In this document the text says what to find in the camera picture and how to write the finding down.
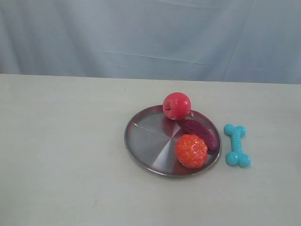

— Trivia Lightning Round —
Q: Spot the turquoise toy bone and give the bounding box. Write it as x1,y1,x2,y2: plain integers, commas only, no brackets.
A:
223,124,251,168

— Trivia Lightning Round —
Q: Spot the round steel plate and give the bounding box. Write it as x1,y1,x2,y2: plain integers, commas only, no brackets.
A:
124,105,222,178

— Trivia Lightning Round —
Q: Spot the red toy apple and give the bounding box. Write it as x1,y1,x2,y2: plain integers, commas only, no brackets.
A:
163,92,191,121

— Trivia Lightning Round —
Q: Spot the purple toy pickle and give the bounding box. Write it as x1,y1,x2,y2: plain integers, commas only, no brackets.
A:
182,119,219,150

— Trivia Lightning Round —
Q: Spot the orange toy raspberry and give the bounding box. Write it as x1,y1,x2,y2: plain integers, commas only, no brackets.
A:
175,134,208,169

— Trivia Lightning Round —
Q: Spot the white backdrop cloth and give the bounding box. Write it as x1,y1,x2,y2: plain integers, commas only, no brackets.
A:
0,0,301,84

